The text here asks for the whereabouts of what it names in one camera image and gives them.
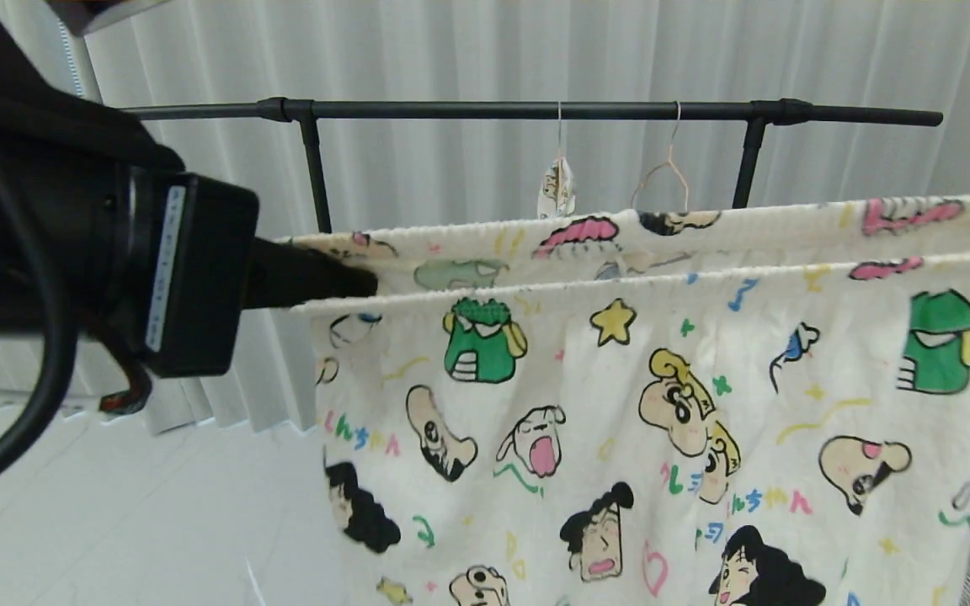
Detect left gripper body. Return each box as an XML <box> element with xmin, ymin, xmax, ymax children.
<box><xmin>110</xmin><ymin>171</ymin><xmax>260</xmax><ymax>380</ymax></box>

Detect cream printed shirt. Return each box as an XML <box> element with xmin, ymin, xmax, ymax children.
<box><xmin>536</xmin><ymin>154</ymin><xmax>577</xmax><ymax>220</ymax></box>

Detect cream printed pants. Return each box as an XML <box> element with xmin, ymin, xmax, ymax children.
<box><xmin>283</xmin><ymin>194</ymin><xmax>970</xmax><ymax>606</ymax></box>

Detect black clothes rack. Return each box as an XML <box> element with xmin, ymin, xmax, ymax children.
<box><xmin>119</xmin><ymin>97</ymin><xmax>945</xmax><ymax>237</ymax></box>

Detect black cable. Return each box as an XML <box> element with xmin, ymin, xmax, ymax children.
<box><xmin>0</xmin><ymin>50</ymin><xmax>82</xmax><ymax>508</ymax></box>

